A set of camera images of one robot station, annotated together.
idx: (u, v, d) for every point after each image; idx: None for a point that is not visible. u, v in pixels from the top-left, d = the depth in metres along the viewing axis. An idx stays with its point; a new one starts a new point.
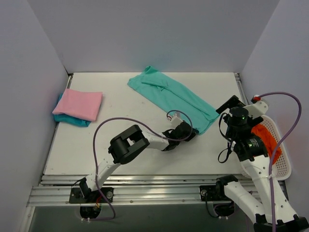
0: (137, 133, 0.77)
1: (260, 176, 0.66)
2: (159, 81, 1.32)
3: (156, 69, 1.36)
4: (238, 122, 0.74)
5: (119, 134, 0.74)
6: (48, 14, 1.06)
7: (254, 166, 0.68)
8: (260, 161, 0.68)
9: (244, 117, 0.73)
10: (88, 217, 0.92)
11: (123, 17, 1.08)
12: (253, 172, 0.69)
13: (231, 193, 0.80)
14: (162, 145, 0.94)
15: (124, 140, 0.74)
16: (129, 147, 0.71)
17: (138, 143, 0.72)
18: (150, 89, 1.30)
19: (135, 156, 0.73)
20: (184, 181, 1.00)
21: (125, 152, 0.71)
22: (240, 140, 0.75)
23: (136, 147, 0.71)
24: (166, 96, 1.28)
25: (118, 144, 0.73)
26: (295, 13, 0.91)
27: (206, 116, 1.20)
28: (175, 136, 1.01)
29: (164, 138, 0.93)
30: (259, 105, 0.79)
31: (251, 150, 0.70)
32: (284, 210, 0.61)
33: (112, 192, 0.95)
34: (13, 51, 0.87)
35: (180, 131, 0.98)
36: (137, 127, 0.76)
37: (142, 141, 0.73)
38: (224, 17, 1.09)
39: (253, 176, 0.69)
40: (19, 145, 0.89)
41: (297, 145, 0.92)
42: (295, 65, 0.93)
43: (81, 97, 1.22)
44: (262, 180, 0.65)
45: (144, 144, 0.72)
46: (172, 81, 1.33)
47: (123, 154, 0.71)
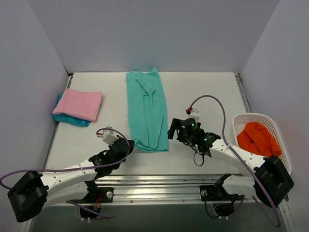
0: (36, 179, 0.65)
1: (225, 151, 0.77)
2: (150, 86, 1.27)
3: (158, 78, 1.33)
4: (191, 129, 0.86)
5: (14, 188, 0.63)
6: (49, 14, 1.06)
7: (217, 148, 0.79)
8: (218, 142, 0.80)
9: (193, 123, 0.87)
10: (88, 217, 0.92)
11: (123, 17, 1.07)
12: (219, 153, 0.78)
13: (230, 187, 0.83)
14: (86, 176, 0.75)
15: (21, 193, 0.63)
16: (23, 203, 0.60)
17: (32, 195, 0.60)
18: (137, 87, 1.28)
19: (36, 209, 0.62)
20: (184, 181, 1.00)
21: (21, 208, 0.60)
22: (198, 142, 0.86)
23: (31, 201, 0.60)
24: (144, 104, 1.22)
25: (14, 199, 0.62)
26: (296, 13, 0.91)
27: (153, 141, 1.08)
28: (110, 158, 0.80)
29: (85, 169, 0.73)
30: (192, 113, 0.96)
31: (208, 141, 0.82)
32: (255, 160, 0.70)
33: (112, 192, 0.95)
34: (13, 52, 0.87)
35: (115, 152, 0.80)
36: (32, 174, 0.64)
37: (36, 191, 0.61)
38: (224, 16, 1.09)
39: (224, 157, 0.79)
40: (19, 145, 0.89)
41: (297, 146, 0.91)
42: (296, 66, 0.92)
43: (81, 97, 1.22)
44: (227, 152, 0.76)
45: (39, 195, 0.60)
46: (161, 93, 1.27)
47: (18, 212, 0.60)
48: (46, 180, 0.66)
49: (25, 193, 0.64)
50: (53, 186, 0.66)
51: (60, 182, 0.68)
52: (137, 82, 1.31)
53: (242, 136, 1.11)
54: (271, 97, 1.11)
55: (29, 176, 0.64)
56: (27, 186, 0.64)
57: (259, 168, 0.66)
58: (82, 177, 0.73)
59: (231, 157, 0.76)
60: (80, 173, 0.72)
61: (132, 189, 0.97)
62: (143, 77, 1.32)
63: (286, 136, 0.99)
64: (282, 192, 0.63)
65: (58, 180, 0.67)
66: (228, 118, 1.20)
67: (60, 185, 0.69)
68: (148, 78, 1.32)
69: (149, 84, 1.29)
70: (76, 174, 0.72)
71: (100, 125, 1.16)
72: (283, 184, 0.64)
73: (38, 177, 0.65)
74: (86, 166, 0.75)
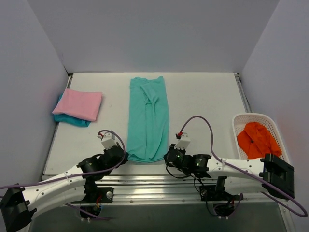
0: (20, 194, 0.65)
1: (222, 168, 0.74)
2: (153, 94, 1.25)
3: (163, 86, 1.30)
4: (179, 163, 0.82)
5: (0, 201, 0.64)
6: (49, 14, 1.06)
7: (214, 170, 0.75)
8: (212, 162, 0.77)
9: (178, 154, 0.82)
10: (88, 217, 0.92)
11: (123, 16, 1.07)
12: (220, 173, 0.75)
13: (233, 190, 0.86)
14: (73, 185, 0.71)
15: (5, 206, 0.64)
16: (7, 217, 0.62)
17: (13, 211, 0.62)
18: (141, 94, 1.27)
19: (21, 221, 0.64)
20: (184, 181, 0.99)
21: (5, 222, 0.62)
22: (192, 169, 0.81)
23: (12, 217, 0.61)
24: (145, 113, 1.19)
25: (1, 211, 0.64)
26: (296, 12, 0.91)
27: (151, 152, 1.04)
28: (103, 163, 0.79)
29: (71, 178, 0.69)
30: (183, 137, 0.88)
31: (201, 166, 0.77)
32: (254, 165, 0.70)
33: (112, 192, 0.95)
34: (12, 52, 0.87)
35: (109, 156, 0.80)
36: (14, 189, 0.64)
37: (18, 208, 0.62)
38: (223, 16, 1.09)
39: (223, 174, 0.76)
40: (19, 145, 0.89)
41: (298, 146, 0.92)
42: (296, 66, 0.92)
43: (81, 97, 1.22)
44: (226, 168, 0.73)
45: (20, 212, 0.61)
46: (164, 102, 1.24)
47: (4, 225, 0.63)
48: (28, 194, 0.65)
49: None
50: (35, 200, 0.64)
51: (43, 195, 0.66)
52: (141, 89, 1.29)
53: (242, 136, 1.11)
54: (271, 96, 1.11)
55: (11, 192, 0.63)
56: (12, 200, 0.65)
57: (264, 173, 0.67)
58: (69, 185, 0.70)
59: (231, 172, 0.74)
60: (65, 182, 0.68)
61: (128, 188, 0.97)
62: (147, 84, 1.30)
63: (286, 136, 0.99)
64: (289, 181, 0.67)
65: (40, 193, 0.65)
66: (228, 118, 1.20)
67: (45, 197, 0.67)
68: (152, 85, 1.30)
69: (152, 92, 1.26)
70: (62, 184, 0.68)
71: (99, 125, 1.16)
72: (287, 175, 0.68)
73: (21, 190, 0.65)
74: (73, 173, 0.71)
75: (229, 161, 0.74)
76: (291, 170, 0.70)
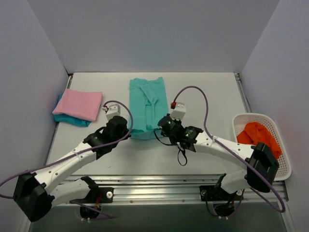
0: (31, 181, 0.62)
1: (211, 144, 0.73)
2: (153, 95, 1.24)
3: (162, 86, 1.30)
4: (169, 128, 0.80)
5: (15, 193, 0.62)
6: (49, 14, 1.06)
7: (201, 143, 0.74)
8: (201, 137, 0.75)
9: (169, 121, 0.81)
10: (88, 217, 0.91)
11: (123, 17, 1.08)
12: (205, 149, 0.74)
13: (228, 186, 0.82)
14: (83, 162, 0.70)
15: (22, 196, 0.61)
16: (28, 205, 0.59)
17: (32, 196, 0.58)
18: (140, 96, 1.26)
19: (43, 205, 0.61)
20: (184, 181, 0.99)
21: (28, 210, 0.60)
22: (180, 139, 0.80)
23: (33, 202, 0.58)
24: (145, 113, 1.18)
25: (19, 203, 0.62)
26: (295, 13, 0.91)
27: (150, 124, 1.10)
28: (109, 134, 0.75)
29: (81, 153, 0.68)
30: (178, 108, 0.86)
31: (190, 137, 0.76)
32: (243, 150, 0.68)
33: (112, 192, 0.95)
34: (12, 52, 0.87)
35: (114, 126, 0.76)
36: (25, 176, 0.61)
37: (35, 191, 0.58)
38: (223, 16, 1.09)
39: (209, 151, 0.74)
40: (19, 145, 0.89)
41: (298, 146, 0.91)
42: (296, 66, 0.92)
43: (81, 97, 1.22)
44: (214, 146, 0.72)
45: (39, 194, 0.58)
46: (164, 103, 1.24)
47: (28, 214, 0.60)
48: (42, 177, 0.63)
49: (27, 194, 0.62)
50: (52, 181, 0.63)
51: (57, 175, 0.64)
52: (140, 90, 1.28)
53: (242, 136, 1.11)
54: (271, 96, 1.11)
55: (23, 180, 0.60)
56: (26, 188, 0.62)
57: (251, 159, 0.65)
58: (81, 162, 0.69)
59: (219, 151, 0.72)
60: (76, 159, 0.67)
61: (127, 188, 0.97)
62: (147, 85, 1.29)
63: (286, 137, 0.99)
64: (274, 176, 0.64)
65: (54, 174, 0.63)
66: (228, 118, 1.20)
67: (60, 178, 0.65)
68: (152, 86, 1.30)
69: (152, 93, 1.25)
70: (73, 162, 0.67)
71: (99, 125, 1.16)
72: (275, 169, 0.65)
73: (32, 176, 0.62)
74: (81, 149, 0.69)
75: (219, 139, 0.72)
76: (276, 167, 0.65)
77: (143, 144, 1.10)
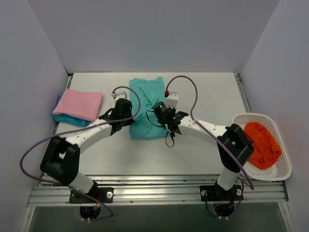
0: (62, 143, 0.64)
1: (191, 125, 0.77)
2: (153, 95, 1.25)
3: (162, 86, 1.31)
4: (160, 111, 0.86)
5: (45, 158, 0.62)
6: (49, 14, 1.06)
7: (184, 124, 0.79)
8: (186, 119, 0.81)
9: (161, 105, 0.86)
10: (88, 217, 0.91)
11: (124, 17, 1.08)
12: (188, 129, 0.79)
13: (222, 181, 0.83)
14: (102, 133, 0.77)
15: (53, 160, 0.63)
16: (63, 165, 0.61)
17: (66, 155, 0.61)
18: (140, 96, 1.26)
19: (75, 166, 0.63)
20: (184, 181, 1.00)
21: (61, 171, 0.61)
22: (169, 122, 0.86)
23: (68, 160, 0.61)
24: (146, 115, 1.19)
25: (49, 168, 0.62)
26: (295, 13, 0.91)
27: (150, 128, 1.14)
28: (118, 113, 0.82)
29: (101, 125, 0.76)
30: (171, 96, 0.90)
31: (176, 120, 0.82)
32: (218, 128, 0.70)
33: (112, 192, 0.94)
34: (13, 52, 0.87)
35: (121, 106, 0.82)
36: (56, 138, 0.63)
37: (70, 150, 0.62)
38: (223, 16, 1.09)
39: (191, 132, 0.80)
40: (19, 145, 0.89)
41: (298, 146, 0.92)
42: (296, 65, 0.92)
43: (81, 97, 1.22)
44: (194, 126, 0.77)
45: (74, 151, 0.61)
46: None
47: (61, 176, 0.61)
48: (72, 140, 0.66)
49: (57, 159, 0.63)
50: (81, 143, 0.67)
51: (85, 139, 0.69)
52: (140, 89, 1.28)
53: None
54: (270, 96, 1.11)
55: (55, 141, 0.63)
56: (56, 153, 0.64)
57: (221, 137, 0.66)
58: (100, 133, 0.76)
59: (199, 131, 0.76)
60: (97, 129, 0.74)
61: (127, 188, 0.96)
62: (147, 85, 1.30)
63: (286, 136, 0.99)
64: (245, 157, 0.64)
65: (83, 137, 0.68)
66: (228, 118, 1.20)
67: (85, 143, 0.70)
68: (152, 86, 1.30)
69: (152, 93, 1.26)
70: (95, 131, 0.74)
71: None
72: (246, 150, 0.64)
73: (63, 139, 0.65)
74: (99, 123, 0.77)
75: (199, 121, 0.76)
76: (250, 150, 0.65)
77: (143, 144, 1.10)
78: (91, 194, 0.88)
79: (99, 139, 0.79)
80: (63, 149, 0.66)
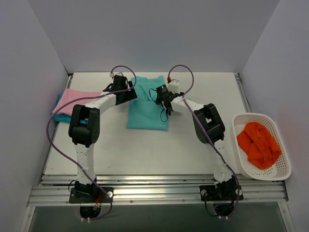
0: (83, 109, 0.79)
1: (180, 102, 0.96)
2: (153, 94, 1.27)
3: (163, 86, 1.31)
4: (161, 91, 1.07)
5: (71, 123, 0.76)
6: (49, 13, 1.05)
7: (175, 101, 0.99)
8: (177, 98, 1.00)
9: (162, 87, 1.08)
10: (88, 217, 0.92)
11: (123, 16, 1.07)
12: (178, 106, 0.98)
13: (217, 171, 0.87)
14: (110, 101, 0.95)
15: (78, 124, 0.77)
16: (88, 125, 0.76)
17: (91, 117, 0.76)
18: (141, 94, 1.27)
19: (97, 126, 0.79)
20: (184, 181, 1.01)
21: (88, 130, 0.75)
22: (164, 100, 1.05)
23: (92, 120, 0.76)
24: (146, 110, 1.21)
25: (76, 132, 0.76)
26: (295, 13, 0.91)
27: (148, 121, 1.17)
28: (117, 85, 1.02)
29: (108, 95, 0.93)
30: (173, 82, 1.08)
31: (169, 97, 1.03)
32: (198, 106, 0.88)
33: (112, 192, 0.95)
34: (12, 51, 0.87)
35: (119, 80, 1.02)
36: (78, 106, 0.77)
37: (92, 112, 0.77)
38: (224, 16, 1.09)
39: (181, 109, 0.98)
40: (19, 144, 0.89)
41: (297, 145, 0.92)
42: (296, 65, 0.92)
43: (81, 97, 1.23)
44: (182, 103, 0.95)
45: (96, 112, 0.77)
46: None
47: (89, 134, 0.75)
48: (91, 105, 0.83)
49: (81, 123, 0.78)
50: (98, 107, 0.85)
51: (100, 105, 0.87)
52: (141, 87, 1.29)
53: (242, 136, 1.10)
54: (270, 96, 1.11)
55: (78, 108, 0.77)
56: (79, 119, 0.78)
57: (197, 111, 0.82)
58: (108, 101, 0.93)
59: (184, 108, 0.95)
60: (106, 97, 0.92)
61: (126, 188, 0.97)
62: (147, 83, 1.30)
63: (286, 136, 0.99)
64: (216, 130, 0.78)
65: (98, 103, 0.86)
66: (228, 118, 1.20)
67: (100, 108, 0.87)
68: (153, 84, 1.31)
69: (152, 92, 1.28)
70: (105, 99, 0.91)
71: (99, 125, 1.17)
72: (217, 125, 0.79)
73: (83, 107, 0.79)
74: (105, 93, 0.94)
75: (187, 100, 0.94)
76: (221, 128, 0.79)
77: (143, 143, 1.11)
78: (91, 192, 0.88)
79: (107, 108, 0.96)
80: (84, 116, 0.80)
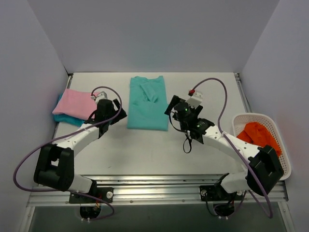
0: (53, 149, 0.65)
1: (219, 138, 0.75)
2: (153, 93, 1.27)
3: (163, 86, 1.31)
4: (184, 115, 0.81)
5: (37, 168, 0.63)
6: (49, 13, 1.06)
7: (210, 136, 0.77)
8: (211, 130, 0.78)
9: (186, 108, 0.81)
10: (88, 217, 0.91)
11: (123, 16, 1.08)
12: (214, 141, 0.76)
13: (229, 186, 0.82)
14: (92, 134, 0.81)
15: (47, 169, 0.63)
16: (57, 171, 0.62)
17: (61, 160, 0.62)
18: (140, 94, 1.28)
19: (69, 171, 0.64)
20: (184, 181, 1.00)
21: (56, 177, 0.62)
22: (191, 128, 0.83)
23: (63, 164, 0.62)
24: (145, 111, 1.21)
25: (44, 178, 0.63)
26: (295, 13, 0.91)
27: (147, 121, 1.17)
28: (101, 115, 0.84)
29: (89, 128, 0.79)
30: (195, 97, 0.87)
31: (200, 129, 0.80)
32: (249, 148, 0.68)
33: (112, 192, 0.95)
34: (12, 52, 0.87)
35: (103, 107, 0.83)
36: (47, 147, 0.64)
37: (63, 154, 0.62)
38: (223, 16, 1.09)
39: (218, 145, 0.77)
40: (18, 144, 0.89)
41: (298, 146, 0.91)
42: (296, 65, 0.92)
43: (81, 97, 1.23)
44: (221, 139, 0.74)
45: (67, 154, 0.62)
46: (163, 102, 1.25)
47: (57, 182, 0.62)
48: (63, 145, 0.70)
49: (50, 167, 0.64)
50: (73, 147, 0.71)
51: (76, 143, 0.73)
52: (140, 88, 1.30)
53: (242, 136, 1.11)
54: (271, 96, 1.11)
55: (46, 150, 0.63)
56: (49, 161, 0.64)
57: (253, 159, 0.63)
58: (89, 136, 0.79)
59: (224, 146, 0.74)
60: (86, 132, 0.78)
61: (126, 188, 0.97)
62: (147, 83, 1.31)
63: (286, 136, 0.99)
64: (275, 182, 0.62)
65: (73, 141, 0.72)
66: (228, 118, 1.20)
67: (77, 146, 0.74)
68: (152, 84, 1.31)
69: (151, 91, 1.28)
70: (83, 135, 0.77)
71: None
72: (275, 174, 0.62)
73: (53, 146, 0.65)
74: (87, 125, 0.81)
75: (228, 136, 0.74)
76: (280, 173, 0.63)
77: (143, 144, 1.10)
78: (91, 192, 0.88)
79: (89, 142, 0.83)
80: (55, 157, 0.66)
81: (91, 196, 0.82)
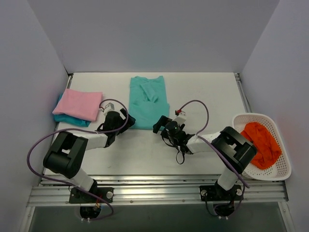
0: (69, 137, 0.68)
1: (196, 139, 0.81)
2: (153, 93, 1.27)
3: (163, 86, 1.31)
4: (174, 132, 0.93)
5: (51, 149, 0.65)
6: (49, 13, 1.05)
7: (191, 141, 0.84)
8: (191, 137, 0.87)
9: (176, 126, 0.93)
10: (88, 217, 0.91)
11: (123, 17, 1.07)
12: (195, 146, 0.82)
13: (227, 183, 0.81)
14: (101, 140, 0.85)
15: (59, 152, 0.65)
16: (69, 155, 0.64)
17: (75, 146, 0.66)
18: (140, 94, 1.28)
19: (79, 160, 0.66)
20: (184, 181, 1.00)
21: (67, 160, 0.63)
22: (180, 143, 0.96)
23: (76, 149, 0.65)
24: (146, 110, 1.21)
25: (54, 160, 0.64)
26: (295, 13, 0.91)
27: (148, 120, 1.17)
28: (109, 126, 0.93)
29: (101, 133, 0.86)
30: (181, 115, 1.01)
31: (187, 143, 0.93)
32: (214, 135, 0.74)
33: (112, 192, 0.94)
34: (12, 52, 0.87)
35: (111, 119, 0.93)
36: (64, 133, 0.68)
37: (79, 141, 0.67)
38: (224, 16, 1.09)
39: (200, 148, 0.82)
40: (19, 145, 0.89)
41: (298, 146, 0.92)
42: (296, 65, 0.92)
43: (81, 97, 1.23)
44: (197, 140, 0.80)
45: (83, 140, 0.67)
46: (163, 102, 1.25)
47: (66, 166, 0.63)
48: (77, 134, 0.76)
49: (62, 152, 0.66)
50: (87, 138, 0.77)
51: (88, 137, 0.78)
52: (140, 88, 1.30)
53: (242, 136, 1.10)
54: (270, 96, 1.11)
55: (64, 135, 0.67)
56: (63, 146, 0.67)
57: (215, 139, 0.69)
58: (100, 139, 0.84)
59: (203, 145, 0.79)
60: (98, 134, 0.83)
61: (126, 188, 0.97)
62: (147, 83, 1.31)
63: (286, 136, 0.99)
64: (247, 159, 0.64)
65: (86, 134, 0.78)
66: (228, 118, 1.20)
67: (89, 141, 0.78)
68: (152, 84, 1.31)
69: (151, 91, 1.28)
70: (96, 135, 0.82)
71: None
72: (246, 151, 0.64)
73: (70, 134, 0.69)
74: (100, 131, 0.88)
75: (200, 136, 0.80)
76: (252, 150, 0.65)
77: (143, 144, 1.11)
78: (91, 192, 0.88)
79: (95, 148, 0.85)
80: (67, 146, 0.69)
81: (91, 195, 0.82)
